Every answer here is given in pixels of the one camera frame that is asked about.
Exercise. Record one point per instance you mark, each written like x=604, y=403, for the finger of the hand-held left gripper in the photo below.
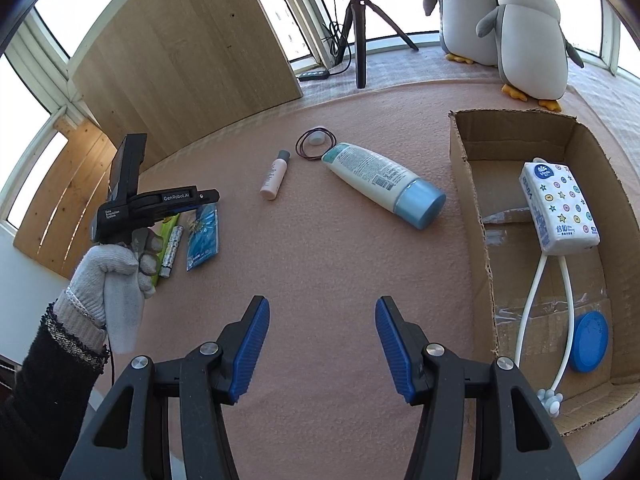
x=207, y=197

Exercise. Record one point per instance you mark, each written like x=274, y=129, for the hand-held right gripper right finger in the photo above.
x=395, y=355

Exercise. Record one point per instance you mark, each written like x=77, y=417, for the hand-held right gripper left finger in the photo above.
x=247, y=355

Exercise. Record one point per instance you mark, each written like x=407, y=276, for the blue foil packet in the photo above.
x=202, y=240

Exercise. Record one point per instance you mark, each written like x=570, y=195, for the green tube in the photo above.
x=170, y=221

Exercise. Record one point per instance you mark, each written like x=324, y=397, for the small patterned lip balm tube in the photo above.
x=171, y=252

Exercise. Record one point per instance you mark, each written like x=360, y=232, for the small white oval object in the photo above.
x=316, y=138

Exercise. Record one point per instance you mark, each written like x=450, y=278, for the cardboard box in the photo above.
x=500, y=260

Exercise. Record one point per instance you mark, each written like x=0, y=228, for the white massage roller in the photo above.
x=552, y=402

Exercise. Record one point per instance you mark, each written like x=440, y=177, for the white lotion tube blue cap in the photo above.
x=370, y=170

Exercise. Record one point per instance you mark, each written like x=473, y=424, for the blue round lid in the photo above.
x=590, y=342

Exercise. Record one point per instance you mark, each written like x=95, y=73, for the patterned tissue pack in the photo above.
x=560, y=205

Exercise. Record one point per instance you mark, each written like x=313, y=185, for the person's left forearm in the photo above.
x=45, y=395

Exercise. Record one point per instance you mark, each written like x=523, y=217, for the person's left hand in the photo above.
x=92, y=275

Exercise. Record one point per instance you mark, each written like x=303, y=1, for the wooden plank panel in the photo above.
x=65, y=200

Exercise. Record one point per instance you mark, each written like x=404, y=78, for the small white bottle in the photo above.
x=274, y=180

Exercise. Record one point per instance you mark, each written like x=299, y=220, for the light wooden board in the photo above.
x=190, y=60

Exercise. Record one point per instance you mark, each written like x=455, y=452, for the black power strip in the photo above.
x=314, y=75

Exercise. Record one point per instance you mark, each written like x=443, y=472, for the black tripod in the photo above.
x=360, y=50

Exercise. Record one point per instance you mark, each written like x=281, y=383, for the large penguin plush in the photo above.
x=465, y=15

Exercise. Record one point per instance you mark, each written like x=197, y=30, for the small penguin plush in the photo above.
x=532, y=45

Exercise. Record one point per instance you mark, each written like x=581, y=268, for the white window frame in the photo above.
x=300, y=20

